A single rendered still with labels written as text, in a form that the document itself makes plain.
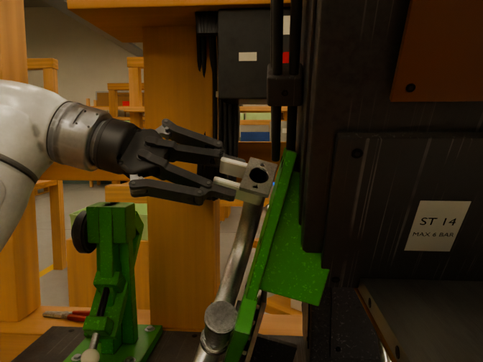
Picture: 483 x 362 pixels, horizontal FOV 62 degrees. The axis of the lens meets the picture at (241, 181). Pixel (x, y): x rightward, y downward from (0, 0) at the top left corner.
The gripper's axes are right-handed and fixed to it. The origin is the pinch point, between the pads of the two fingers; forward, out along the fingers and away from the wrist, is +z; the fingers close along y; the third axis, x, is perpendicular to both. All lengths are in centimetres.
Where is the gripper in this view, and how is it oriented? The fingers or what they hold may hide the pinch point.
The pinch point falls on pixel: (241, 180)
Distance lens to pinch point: 56.1
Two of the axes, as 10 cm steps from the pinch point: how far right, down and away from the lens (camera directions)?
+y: 2.5, -7.7, 5.9
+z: 9.6, 2.7, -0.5
